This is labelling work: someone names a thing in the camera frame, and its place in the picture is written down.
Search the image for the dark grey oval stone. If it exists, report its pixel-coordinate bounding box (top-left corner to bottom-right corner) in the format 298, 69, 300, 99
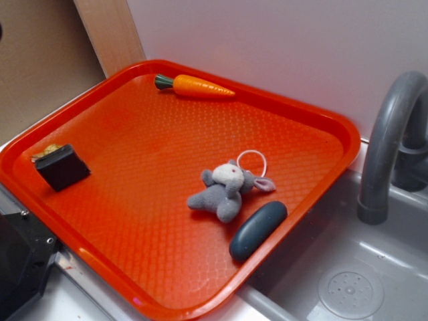
229, 201, 288, 262

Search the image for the small tan shell toy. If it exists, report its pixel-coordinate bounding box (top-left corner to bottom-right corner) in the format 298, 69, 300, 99
31, 144, 62, 163

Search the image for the grey plush bunny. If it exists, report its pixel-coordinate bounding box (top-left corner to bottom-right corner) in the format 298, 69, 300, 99
187, 150, 276, 223

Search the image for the orange plastic tray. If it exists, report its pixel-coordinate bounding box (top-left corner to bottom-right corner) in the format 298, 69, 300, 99
1, 60, 360, 320

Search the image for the orange toy carrot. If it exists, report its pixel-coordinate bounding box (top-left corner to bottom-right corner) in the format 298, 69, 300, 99
154, 74, 235, 98

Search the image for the light wooden board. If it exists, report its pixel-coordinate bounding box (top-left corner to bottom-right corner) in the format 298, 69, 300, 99
74, 0, 146, 77

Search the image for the grey plastic faucet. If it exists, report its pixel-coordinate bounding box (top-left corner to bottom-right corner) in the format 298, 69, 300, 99
357, 71, 427, 225

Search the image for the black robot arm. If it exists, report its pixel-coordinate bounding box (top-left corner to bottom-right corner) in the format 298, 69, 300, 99
1, 210, 60, 320

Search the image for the grey toy sink basin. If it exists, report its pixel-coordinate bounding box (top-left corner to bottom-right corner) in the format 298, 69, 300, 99
248, 171, 427, 320

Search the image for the black box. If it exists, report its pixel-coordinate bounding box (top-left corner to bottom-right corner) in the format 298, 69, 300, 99
35, 144, 91, 192

